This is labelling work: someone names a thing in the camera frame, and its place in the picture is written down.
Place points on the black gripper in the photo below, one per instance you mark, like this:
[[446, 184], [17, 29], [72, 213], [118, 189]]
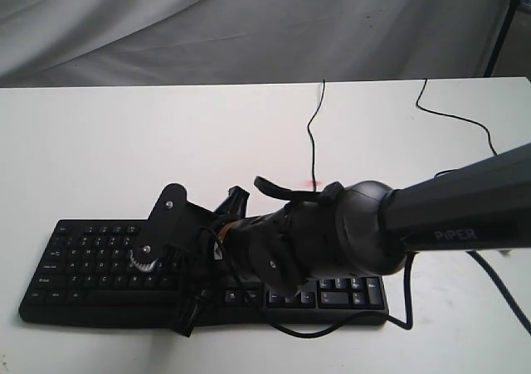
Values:
[[228, 243]]

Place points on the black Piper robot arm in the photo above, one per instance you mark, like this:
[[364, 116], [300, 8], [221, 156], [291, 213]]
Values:
[[369, 228]]

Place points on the black acer keyboard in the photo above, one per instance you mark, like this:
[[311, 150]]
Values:
[[84, 279]]

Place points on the grey backdrop cloth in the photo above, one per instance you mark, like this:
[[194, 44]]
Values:
[[47, 43]]

